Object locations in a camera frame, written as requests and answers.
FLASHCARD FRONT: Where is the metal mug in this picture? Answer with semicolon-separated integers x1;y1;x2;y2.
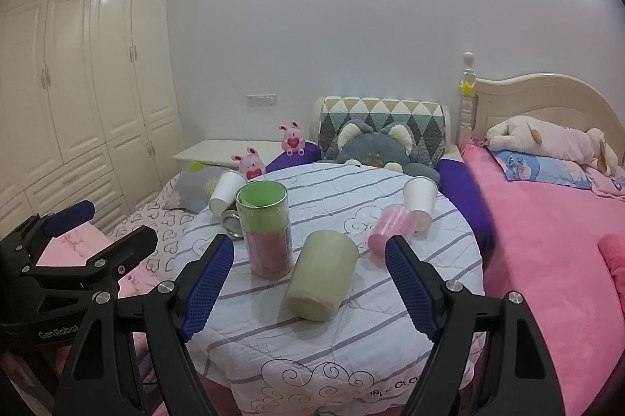
220;209;244;241

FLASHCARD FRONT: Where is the pink bunny plush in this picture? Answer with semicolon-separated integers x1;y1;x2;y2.
231;147;266;180
279;120;307;156

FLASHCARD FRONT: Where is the pale green flocked cup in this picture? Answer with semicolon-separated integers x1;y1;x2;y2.
285;229;360;323

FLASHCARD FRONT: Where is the striped white quilt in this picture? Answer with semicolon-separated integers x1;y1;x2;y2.
182;164;489;416

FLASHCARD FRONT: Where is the cream wooden bed headboard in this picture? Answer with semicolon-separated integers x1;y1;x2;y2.
459;52;625;164

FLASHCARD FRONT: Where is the blue printed pillow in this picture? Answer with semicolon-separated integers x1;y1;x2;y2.
490;147;595;191

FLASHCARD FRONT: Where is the pink translucent cup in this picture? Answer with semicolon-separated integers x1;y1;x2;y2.
367;204;416;257

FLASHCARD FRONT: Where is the grey cat plush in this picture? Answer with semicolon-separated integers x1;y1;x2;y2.
336;120;441;188

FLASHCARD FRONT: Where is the heart print bed sheet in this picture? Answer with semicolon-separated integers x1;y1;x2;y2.
104;174;216;286

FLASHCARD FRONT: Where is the pink printed blanket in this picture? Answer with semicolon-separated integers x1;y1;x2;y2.
36;221;148;300

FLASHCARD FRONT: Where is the diamond pattern quilted cushion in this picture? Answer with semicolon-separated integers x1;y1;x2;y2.
318;96;450;163

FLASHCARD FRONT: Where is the pink printed pillow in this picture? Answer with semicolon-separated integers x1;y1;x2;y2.
583;161;625;202

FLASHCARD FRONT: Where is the white nightstand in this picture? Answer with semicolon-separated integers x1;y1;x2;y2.
172;139;287;168

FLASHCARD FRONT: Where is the white paper cup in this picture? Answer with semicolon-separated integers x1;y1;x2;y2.
209;170;247;216
403;177;437;232

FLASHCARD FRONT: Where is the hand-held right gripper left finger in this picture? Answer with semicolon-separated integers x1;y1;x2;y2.
54;233;236;416

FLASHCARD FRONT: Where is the grey dotted pillow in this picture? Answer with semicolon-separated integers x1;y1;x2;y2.
165;161;228;214

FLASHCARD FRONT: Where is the cream panelled wardrobe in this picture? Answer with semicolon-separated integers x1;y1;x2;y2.
0;0;184;242

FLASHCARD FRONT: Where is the pink fleece blanket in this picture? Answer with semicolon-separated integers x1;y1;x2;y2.
461;139;625;416

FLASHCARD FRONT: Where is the pink plush on bed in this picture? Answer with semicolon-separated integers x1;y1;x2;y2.
485;115;621;177

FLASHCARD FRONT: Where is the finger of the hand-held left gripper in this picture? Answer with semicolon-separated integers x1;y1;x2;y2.
9;200;96;253
73;225;159;287

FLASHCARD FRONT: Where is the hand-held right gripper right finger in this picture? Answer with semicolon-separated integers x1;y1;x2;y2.
384;235;568;416

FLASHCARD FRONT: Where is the clear tube with stacked cups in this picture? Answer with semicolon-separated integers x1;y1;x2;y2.
235;180;294;279

